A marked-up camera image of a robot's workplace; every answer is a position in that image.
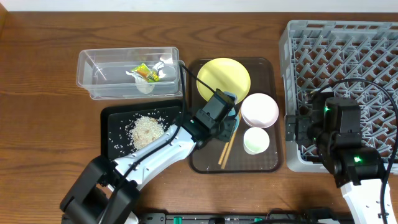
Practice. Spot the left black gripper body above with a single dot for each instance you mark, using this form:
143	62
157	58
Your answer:
229	125

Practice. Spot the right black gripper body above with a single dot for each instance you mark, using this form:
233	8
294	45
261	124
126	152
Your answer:
292	128

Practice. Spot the light blue bowl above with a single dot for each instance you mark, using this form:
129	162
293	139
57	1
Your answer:
233	114

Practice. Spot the white green cup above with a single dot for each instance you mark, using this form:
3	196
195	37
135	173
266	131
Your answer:
256	141

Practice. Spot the pile of white rice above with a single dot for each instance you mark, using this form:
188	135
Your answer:
135	131

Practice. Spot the white tissue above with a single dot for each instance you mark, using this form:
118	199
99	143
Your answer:
142	85

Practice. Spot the green orange snack wrapper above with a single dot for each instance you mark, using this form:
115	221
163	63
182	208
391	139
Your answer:
146	73

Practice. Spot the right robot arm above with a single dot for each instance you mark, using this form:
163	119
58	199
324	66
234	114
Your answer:
333	126

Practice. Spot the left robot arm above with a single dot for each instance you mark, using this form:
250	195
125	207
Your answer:
107	191

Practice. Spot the grey plastic dishwasher rack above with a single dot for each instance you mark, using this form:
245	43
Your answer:
313	54

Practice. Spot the clear plastic waste bin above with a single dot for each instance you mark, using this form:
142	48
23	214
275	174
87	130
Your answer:
102	72

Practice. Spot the pink round bowl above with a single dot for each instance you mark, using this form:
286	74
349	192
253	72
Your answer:
259	110

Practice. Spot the wooden chopstick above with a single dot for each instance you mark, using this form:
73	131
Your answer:
225	149
228	152

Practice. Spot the brown plastic serving tray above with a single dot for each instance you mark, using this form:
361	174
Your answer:
205	160

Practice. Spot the yellow round plate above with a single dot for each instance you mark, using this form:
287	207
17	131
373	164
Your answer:
228	75

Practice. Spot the black plastic tray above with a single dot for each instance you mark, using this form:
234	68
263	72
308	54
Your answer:
168	109

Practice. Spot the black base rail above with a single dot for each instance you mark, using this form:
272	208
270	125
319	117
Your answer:
274	217

